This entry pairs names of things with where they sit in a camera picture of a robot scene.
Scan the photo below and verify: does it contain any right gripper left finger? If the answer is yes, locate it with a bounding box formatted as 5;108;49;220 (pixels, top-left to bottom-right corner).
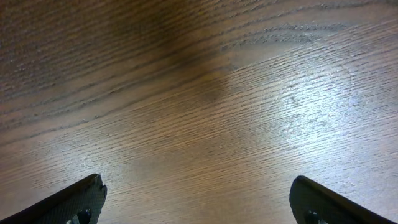
1;174;107;224

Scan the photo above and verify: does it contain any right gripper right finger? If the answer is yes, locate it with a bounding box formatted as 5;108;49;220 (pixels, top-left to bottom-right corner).
289;175;396;224

